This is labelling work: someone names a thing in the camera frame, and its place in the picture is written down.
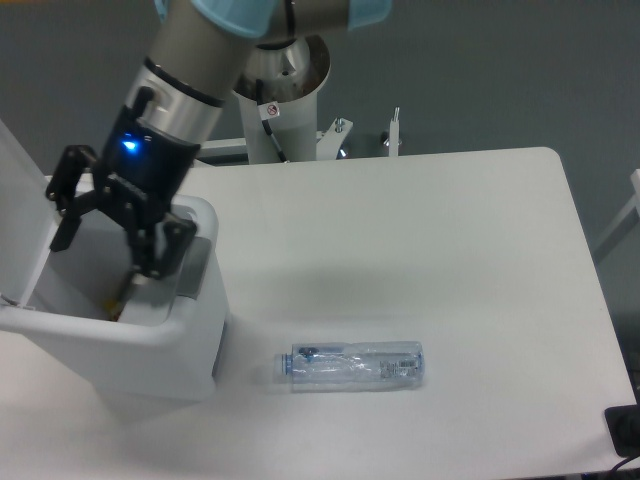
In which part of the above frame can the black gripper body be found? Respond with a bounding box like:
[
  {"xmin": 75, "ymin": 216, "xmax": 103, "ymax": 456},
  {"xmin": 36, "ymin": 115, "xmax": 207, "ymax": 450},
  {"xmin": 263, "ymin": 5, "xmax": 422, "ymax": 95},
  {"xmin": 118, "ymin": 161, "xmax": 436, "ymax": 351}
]
[{"xmin": 92, "ymin": 106, "xmax": 200, "ymax": 235}]

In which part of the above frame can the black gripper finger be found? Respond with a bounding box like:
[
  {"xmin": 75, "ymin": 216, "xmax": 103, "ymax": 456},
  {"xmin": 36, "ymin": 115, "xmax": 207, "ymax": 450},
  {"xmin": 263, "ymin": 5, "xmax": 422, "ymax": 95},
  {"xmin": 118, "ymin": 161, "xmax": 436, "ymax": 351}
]
[
  {"xmin": 45, "ymin": 145, "xmax": 107, "ymax": 252},
  {"xmin": 124, "ymin": 211, "xmax": 197, "ymax": 280}
]

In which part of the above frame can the white plastic wrapper bag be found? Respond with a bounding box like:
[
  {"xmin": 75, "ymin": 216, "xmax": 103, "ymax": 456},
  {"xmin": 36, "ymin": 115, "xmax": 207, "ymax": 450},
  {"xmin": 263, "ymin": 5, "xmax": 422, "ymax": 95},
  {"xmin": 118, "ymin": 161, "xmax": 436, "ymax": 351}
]
[{"xmin": 116, "ymin": 273, "xmax": 177, "ymax": 327}]

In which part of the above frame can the clear plastic water bottle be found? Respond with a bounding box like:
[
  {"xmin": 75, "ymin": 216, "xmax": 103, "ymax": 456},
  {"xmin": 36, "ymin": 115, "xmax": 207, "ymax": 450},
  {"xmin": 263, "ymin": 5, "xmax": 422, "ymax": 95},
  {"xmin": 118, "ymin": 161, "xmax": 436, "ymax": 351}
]
[{"xmin": 274, "ymin": 341, "xmax": 425, "ymax": 393}]

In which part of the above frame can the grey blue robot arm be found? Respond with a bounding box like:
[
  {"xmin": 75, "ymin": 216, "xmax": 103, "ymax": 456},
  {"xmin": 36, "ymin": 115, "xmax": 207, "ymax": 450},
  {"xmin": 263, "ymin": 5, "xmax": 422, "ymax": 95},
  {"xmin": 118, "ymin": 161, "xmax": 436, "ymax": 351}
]
[{"xmin": 45, "ymin": 1, "xmax": 392, "ymax": 279}]

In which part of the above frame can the white trash can lid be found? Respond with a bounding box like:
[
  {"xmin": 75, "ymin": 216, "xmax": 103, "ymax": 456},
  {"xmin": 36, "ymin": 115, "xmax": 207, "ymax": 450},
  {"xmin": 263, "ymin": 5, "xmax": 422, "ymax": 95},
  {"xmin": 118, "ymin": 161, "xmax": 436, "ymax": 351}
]
[{"xmin": 1, "ymin": 125, "xmax": 58, "ymax": 305}]

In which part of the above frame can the white trash can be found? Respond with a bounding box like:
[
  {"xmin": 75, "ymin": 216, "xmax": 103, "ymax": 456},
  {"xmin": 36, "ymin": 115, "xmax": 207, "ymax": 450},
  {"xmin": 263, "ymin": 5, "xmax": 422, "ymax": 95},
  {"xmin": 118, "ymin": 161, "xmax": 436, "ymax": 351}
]
[{"xmin": 1, "ymin": 195, "xmax": 229, "ymax": 401}]

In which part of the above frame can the white furniture leg at right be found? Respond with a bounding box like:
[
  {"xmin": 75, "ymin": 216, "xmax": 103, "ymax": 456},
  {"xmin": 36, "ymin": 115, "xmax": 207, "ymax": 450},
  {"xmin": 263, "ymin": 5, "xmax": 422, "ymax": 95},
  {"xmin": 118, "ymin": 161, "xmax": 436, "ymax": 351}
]
[{"xmin": 592, "ymin": 169, "xmax": 639, "ymax": 264}]

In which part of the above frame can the black device at table edge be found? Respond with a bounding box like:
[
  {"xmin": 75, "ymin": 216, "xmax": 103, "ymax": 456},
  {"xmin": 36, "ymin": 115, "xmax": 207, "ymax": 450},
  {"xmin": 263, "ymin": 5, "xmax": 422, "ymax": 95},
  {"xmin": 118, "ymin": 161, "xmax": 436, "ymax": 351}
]
[{"xmin": 604, "ymin": 405, "xmax": 639, "ymax": 457}]

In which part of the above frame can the black cable on pedestal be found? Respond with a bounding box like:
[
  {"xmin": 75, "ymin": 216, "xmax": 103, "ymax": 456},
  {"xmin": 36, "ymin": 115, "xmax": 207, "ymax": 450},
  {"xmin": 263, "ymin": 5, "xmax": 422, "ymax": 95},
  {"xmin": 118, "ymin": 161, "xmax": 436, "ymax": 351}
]
[{"xmin": 254, "ymin": 77, "xmax": 291, "ymax": 164}]

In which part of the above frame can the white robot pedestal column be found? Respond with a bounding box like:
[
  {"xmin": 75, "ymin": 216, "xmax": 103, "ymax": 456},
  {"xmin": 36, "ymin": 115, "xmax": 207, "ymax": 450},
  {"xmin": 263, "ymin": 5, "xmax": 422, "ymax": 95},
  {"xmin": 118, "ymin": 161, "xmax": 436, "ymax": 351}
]
[{"xmin": 233, "ymin": 35, "xmax": 331, "ymax": 136}]

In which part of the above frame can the white metal base frame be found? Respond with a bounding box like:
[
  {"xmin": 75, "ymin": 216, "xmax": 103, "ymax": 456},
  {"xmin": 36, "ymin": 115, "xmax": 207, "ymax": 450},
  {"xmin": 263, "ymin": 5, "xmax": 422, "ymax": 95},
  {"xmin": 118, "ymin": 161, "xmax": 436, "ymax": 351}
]
[{"xmin": 197, "ymin": 106, "xmax": 403, "ymax": 166}]

